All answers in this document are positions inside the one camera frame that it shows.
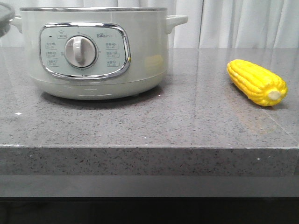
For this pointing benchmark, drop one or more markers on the pale green electric cooking pot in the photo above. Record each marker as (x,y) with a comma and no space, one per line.
(95,53)

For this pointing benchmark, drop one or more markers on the white curtain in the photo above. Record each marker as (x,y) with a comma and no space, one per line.
(212,23)

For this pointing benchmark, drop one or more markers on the glass pot lid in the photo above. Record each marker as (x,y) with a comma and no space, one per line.
(7,14)

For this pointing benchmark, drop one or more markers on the yellow corn cob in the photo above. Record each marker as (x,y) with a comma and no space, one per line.
(259,84)

